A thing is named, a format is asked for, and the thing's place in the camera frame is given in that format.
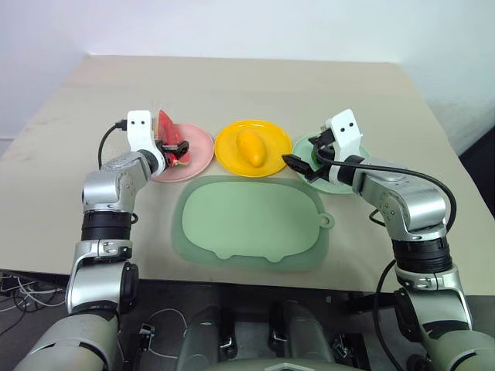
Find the green plate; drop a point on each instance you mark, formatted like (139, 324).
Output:
(301, 148)

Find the grey robot leg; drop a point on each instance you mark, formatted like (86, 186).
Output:
(305, 332)
(205, 332)

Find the yellow mango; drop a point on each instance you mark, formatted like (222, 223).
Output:
(251, 148)

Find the green vegetable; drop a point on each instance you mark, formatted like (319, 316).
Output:
(317, 156)

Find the grey right robot leg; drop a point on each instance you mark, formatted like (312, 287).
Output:
(305, 332)

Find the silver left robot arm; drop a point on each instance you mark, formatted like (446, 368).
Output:
(104, 286)

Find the grey robot torso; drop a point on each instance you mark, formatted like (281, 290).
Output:
(278, 365)

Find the red watermelon slice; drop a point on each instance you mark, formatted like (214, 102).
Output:
(170, 129)

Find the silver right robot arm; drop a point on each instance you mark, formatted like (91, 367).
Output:
(421, 208)

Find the pink plate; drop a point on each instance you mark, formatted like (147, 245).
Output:
(199, 150)

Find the grey left robot leg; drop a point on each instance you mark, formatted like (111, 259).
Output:
(205, 332)

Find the green silicone mat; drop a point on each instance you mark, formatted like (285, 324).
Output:
(247, 220)

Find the yellow plate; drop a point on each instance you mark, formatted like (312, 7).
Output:
(270, 139)

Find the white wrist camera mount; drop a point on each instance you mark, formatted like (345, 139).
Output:
(139, 133)
(346, 133)

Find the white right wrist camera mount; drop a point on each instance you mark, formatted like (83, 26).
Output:
(346, 133)

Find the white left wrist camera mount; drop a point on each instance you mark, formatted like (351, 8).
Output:
(139, 133)

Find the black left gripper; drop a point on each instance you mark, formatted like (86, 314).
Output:
(158, 131)

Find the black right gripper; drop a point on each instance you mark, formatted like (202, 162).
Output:
(326, 148)

